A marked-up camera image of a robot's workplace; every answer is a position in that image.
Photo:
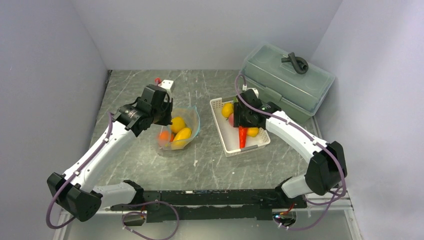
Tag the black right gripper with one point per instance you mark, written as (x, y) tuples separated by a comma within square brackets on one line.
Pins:
[(238, 119)]

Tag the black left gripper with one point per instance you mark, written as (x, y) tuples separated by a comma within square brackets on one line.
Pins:
[(168, 102)]

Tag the pink toy peach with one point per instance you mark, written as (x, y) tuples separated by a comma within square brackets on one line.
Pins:
[(231, 120)]

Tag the orange toy carrot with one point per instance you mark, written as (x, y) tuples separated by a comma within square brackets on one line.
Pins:
[(242, 134)]

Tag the yellow toy fruit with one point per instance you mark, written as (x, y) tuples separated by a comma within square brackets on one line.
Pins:
[(252, 132)]

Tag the white perforated plastic basket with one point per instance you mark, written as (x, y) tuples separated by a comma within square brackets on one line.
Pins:
[(229, 136)]

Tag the yellow toy apple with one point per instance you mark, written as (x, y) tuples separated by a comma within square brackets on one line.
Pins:
[(177, 124)]

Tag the orange toy tangerine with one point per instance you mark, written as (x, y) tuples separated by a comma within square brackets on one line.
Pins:
[(165, 137)]

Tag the clear zip top bag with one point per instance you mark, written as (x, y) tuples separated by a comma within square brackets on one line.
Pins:
[(192, 119)]

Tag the yellow toy mango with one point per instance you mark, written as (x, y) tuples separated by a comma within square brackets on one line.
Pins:
[(182, 137)]

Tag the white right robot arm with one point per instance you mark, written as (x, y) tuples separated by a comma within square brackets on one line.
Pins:
[(326, 161)]

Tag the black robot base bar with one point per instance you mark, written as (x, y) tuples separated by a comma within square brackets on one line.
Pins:
[(259, 204)]

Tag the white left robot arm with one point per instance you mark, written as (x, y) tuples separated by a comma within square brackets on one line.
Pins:
[(76, 190)]

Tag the green storage box clear lid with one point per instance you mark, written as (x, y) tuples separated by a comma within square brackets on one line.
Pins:
[(288, 80)]

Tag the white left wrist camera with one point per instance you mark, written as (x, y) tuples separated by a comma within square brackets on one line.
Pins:
[(168, 85)]

